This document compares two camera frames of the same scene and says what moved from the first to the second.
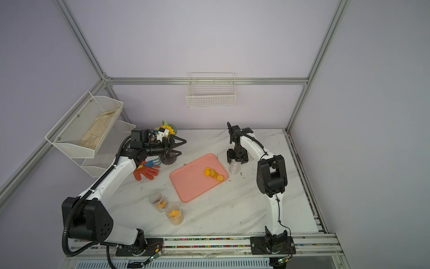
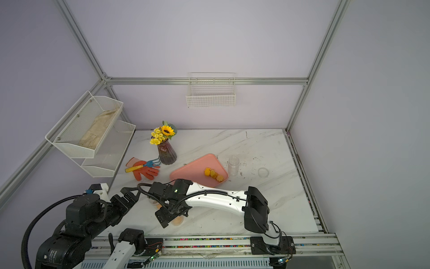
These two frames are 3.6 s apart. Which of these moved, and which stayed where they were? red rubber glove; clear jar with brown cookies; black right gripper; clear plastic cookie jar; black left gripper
Moved: black left gripper; black right gripper
Stayed: red rubber glove; clear plastic cookie jar; clear jar with brown cookies
